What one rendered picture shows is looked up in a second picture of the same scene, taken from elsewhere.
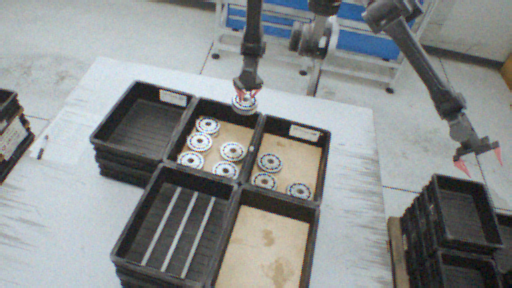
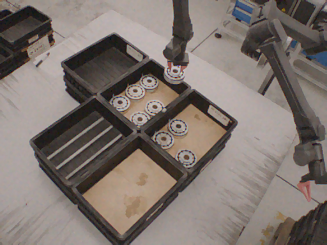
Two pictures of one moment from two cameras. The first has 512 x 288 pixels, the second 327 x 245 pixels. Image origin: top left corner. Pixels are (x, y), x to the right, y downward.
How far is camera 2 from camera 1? 0.46 m
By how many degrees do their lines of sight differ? 18
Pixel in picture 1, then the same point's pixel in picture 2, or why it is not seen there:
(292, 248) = (155, 194)
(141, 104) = (113, 51)
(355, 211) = (233, 193)
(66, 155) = (53, 69)
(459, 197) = not seen: outside the picture
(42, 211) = (21, 99)
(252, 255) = (123, 185)
